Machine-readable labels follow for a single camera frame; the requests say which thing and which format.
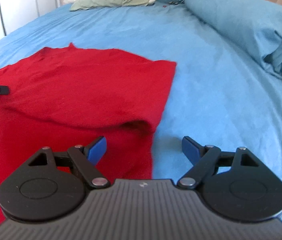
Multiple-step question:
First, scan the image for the red garment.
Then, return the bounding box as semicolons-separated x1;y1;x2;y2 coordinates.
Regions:
0;44;176;223

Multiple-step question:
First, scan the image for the blue bed sheet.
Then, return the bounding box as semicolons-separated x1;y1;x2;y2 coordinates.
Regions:
0;3;282;180

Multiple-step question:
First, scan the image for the rolled teal duvet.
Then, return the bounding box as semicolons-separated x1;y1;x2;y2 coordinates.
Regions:
184;0;282;79

